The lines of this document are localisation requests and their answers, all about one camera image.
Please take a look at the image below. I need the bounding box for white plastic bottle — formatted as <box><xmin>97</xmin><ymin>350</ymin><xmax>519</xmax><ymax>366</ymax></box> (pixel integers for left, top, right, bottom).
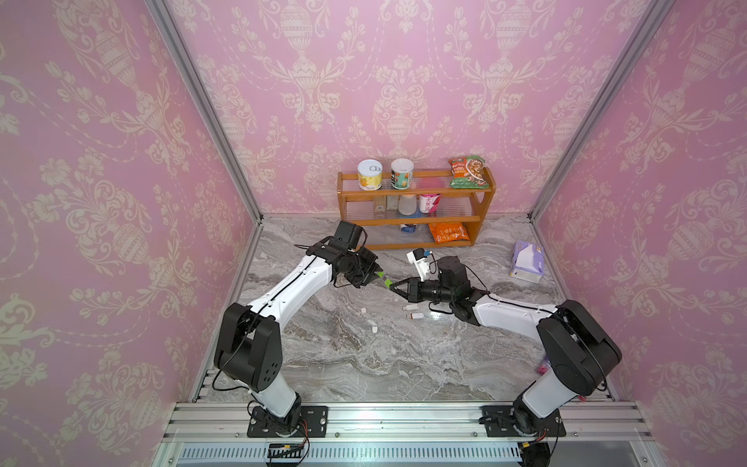
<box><xmin>398</xmin><ymin>195</ymin><xmax>417</xmax><ymax>216</ymax></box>

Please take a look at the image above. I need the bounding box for wooden shelf rack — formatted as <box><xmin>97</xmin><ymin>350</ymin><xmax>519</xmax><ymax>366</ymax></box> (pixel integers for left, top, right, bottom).
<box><xmin>337</xmin><ymin>169</ymin><xmax>496</xmax><ymax>250</ymax></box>

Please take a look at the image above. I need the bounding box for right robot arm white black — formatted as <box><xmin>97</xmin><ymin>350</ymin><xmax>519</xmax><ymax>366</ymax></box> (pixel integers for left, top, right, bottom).
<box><xmin>385</xmin><ymin>256</ymin><xmax>623</xmax><ymax>436</ymax></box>

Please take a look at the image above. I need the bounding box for pink white cup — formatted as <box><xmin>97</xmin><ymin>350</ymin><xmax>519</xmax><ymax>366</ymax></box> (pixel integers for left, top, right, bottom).
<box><xmin>417</xmin><ymin>194</ymin><xmax>441</xmax><ymax>215</ymax></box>

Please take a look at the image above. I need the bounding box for purple tissue box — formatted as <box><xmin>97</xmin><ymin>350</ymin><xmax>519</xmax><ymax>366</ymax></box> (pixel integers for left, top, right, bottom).
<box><xmin>510</xmin><ymin>241</ymin><xmax>546</xmax><ymax>283</ymax></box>

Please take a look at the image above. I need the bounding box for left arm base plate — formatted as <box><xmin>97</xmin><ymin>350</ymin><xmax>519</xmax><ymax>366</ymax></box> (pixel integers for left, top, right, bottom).
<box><xmin>246</xmin><ymin>405</ymin><xmax>329</xmax><ymax>438</ymax></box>

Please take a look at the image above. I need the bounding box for green orange can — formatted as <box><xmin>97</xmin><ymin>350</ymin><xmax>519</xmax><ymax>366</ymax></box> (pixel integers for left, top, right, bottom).
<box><xmin>390</xmin><ymin>158</ymin><xmax>414</xmax><ymax>190</ymax></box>

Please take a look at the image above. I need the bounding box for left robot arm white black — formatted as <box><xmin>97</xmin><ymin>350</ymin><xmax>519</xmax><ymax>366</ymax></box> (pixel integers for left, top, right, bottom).
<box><xmin>213</xmin><ymin>221</ymin><xmax>381</xmax><ymax>436</ymax></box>

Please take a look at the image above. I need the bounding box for purple candy bag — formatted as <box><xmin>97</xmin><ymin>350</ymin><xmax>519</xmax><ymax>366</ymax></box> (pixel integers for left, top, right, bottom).
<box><xmin>536</xmin><ymin>357</ymin><xmax>552</xmax><ymax>376</ymax></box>

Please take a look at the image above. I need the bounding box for green red snack packet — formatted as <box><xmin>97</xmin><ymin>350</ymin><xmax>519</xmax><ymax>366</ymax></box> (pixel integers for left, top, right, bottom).
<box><xmin>449</xmin><ymin>156</ymin><xmax>489</xmax><ymax>190</ymax></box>

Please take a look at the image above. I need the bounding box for yellow white can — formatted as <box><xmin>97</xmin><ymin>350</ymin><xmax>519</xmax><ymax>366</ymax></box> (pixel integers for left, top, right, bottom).
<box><xmin>357</xmin><ymin>159</ymin><xmax>383</xmax><ymax>191</ymax></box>

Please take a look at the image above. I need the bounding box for aluminium front rail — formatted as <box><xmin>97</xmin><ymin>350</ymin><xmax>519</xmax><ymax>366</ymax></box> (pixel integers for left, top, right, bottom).
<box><xmin>163</xmin><ymin>401</ymin><xmax>654</xmax><ymax>443</ymax></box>

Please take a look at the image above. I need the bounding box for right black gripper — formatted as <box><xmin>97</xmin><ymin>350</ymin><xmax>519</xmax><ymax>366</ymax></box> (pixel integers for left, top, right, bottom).
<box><xmin>390</xmin><ymin>276</ymin><xmax>457</xmax><ymax>307</ymax></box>

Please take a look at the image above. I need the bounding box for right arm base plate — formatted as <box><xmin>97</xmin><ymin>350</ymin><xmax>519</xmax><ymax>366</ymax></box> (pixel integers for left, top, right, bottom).
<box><xmin>479</xmin><ymin>405</ymin><xmax>567</xmax><ymax>439</ymax></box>

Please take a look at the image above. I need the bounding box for orange snack bag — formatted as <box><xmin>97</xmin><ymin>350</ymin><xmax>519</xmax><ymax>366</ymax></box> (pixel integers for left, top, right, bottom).
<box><xmin>428</xmin><ymin>222</ymin><xmax>471</xmax><ymax>243</ymax></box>

